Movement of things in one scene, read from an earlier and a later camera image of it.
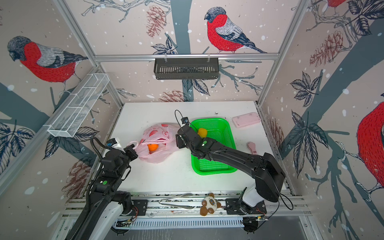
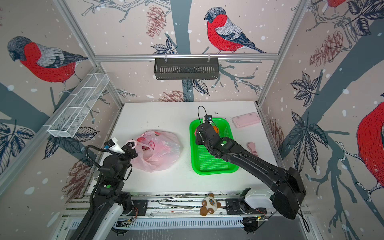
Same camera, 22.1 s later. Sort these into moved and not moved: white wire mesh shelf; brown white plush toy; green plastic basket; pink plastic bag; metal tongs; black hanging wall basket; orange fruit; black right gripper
Moved: pink plastic bag; black right gripper; orange fruit
Not moved: green plastic basket; black hanging wall basket; white wire mesh shelf; brown white plush toy; metal tongs
